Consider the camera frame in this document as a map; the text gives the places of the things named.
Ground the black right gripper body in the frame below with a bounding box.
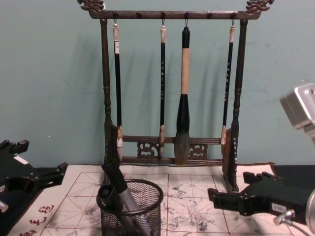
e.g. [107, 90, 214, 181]
[242, 177, 315, 225]

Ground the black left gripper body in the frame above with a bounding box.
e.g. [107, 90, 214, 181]
[0, 145, 40, 196]

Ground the white felt mat, red grid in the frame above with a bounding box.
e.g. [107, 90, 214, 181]
[14, 162, 315, 236]

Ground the black table cloth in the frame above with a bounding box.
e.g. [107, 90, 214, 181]
[0, 164, 315, 236]

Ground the black brush with grey band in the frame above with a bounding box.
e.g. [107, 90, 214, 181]
[101, 162, 141, 215]

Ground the thin black brush, pale tuft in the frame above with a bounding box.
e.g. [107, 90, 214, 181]
[220, 19, 236, 153]

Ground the dark carved wooden brush rack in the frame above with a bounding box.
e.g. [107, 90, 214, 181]
[80, 0, 275, 194]

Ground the thin black brush, white label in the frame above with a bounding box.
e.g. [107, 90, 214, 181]
[112, 23, 124, 161]

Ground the thin black brush, brown tuft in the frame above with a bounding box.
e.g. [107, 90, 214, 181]
[158, 12, 167, 160]

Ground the right gripper cable, silver plug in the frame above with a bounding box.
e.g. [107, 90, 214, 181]
[275, 208, 300, 236]

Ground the short thick black brush handle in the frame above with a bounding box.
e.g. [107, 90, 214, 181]
[97, 185, 118, 209]

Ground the black wire mesh cup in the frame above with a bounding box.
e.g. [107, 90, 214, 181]
[96, 178, 164, 236]

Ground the large tan-handled calligraphy brush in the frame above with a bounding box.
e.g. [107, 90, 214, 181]
[174, 12, 191, 166]

